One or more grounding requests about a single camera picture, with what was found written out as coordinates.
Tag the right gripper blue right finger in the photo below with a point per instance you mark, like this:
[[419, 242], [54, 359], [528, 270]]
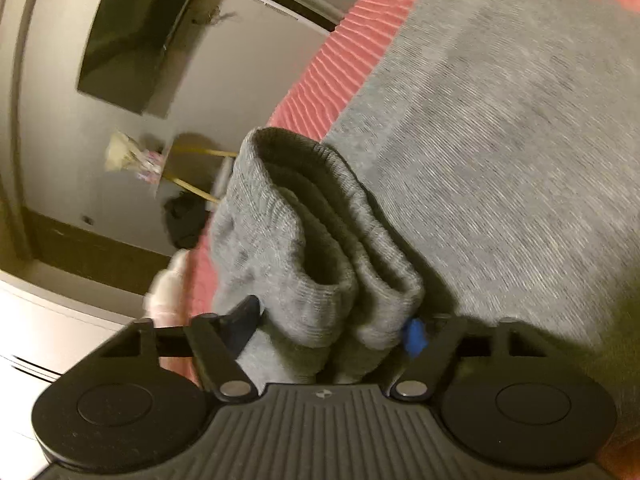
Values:
[[431, 354]]

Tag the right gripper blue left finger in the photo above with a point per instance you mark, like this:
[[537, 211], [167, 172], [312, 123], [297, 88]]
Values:
[[216, 342]]

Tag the grey sweatpants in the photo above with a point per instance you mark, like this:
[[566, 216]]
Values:
[[425, 185]]

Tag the black bag on floor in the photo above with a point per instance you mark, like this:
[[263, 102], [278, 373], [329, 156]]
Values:
[[185, 216]]

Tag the yellow round side table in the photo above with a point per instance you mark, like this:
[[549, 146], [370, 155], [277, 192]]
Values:
[[192, 163]]

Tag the flower bouquet gift box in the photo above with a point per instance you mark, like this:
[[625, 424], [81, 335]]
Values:
[[125, 154]]

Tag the wall mounted black television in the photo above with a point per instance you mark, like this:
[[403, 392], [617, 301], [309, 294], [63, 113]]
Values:
[[125, 50]]

